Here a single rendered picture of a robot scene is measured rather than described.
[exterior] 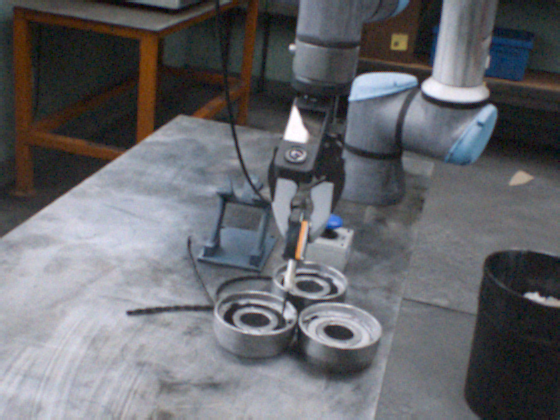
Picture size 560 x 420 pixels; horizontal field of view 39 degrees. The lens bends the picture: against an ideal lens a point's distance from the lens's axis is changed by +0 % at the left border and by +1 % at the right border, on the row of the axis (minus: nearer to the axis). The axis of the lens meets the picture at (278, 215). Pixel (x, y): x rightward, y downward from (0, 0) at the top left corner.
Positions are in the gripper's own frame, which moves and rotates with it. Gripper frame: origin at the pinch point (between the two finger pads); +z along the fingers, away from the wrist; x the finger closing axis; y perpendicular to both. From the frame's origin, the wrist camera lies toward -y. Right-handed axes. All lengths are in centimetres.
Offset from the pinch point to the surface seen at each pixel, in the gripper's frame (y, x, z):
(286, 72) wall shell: 402, 71, 77
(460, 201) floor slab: 272, -42, 94
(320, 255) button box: 16.9, -1.7, 10.8
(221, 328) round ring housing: -9.8, 6.7, 10.1
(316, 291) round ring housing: 7.4, -2.8, 11.8
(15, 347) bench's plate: -18.2, 29.5, 13.1
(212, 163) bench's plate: 54, 26, 13
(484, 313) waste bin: 105, -41, 62
